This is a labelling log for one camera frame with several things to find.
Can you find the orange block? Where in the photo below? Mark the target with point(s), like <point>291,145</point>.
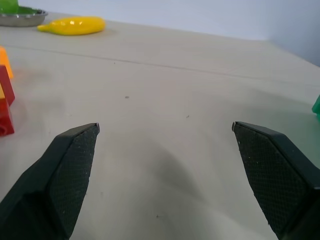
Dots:
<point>5,61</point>

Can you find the silver metal plate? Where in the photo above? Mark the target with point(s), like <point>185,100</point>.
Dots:
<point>22,18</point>

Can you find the green toy vegetable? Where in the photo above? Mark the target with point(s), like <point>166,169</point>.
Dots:
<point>10,6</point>

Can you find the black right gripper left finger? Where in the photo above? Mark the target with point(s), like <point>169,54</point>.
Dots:
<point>50,180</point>

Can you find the red block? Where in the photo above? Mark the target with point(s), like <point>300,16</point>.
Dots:
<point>5,118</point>
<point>7,85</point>

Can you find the green object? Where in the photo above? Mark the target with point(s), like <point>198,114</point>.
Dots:
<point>316,105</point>

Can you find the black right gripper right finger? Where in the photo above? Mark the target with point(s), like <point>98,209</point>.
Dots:
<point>275,175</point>

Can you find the yellow toy banana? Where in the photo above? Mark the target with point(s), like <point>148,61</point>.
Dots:
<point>73,25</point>

